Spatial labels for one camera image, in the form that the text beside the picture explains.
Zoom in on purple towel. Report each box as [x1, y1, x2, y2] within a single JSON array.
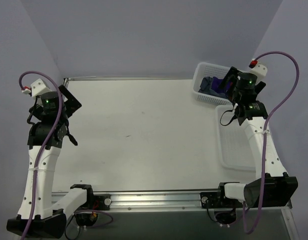
[[211, 77, 232, 94]]

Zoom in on blue denim towel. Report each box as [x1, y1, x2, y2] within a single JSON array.
[[199, 76, 226, 99]]

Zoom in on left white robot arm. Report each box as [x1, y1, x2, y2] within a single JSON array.
[[7, 85, 95, 239]]

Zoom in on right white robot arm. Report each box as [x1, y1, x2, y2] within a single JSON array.
[[219, 66, 298, 208]]

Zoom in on white source basket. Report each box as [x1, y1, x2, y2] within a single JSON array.
[[192, 62, 230, 106]]

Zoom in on white stacking basket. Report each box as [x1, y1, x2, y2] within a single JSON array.
[[214, 105, 255, 172]]

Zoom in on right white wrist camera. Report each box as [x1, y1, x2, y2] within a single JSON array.
[[249, 59, 268, 83]]

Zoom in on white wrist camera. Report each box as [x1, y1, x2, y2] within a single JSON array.
[[249, 59, 268, 83], [22, 78, 51, 98]]

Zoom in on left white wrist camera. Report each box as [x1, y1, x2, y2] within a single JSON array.
[[22, 78, 51, 98]]

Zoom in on aluminium mounting rail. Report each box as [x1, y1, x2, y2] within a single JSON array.
[[51, 191, 292, 211]]

